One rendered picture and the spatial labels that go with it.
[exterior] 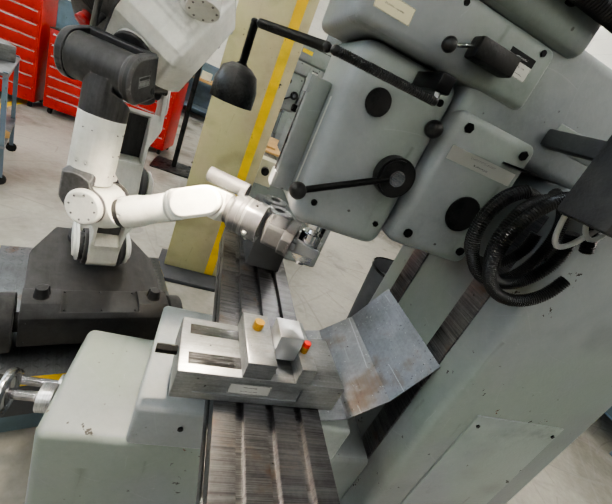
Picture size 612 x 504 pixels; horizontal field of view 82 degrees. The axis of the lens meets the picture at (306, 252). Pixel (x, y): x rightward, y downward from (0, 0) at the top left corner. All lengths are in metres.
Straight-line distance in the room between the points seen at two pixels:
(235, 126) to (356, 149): 1.85
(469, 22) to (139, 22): 0.62
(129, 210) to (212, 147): 1.65
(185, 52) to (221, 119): 1.54
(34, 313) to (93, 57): 0.87
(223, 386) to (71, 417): 0.36
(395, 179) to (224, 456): 0.55
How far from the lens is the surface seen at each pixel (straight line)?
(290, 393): 0.78
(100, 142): 0.85
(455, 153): 0.68
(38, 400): 1.09
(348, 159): 0.62
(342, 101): 0.61
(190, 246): 2.72
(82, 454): 0.98
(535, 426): 1.12
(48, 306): 1.43
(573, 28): 0.75
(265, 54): 2.40
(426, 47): 0.62
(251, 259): 1.20
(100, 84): 0.84
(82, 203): 0.86
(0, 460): 1.81
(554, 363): 0.97
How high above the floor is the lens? 1.52
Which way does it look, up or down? 22 degrees down
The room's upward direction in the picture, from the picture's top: 25 degrees clockwise
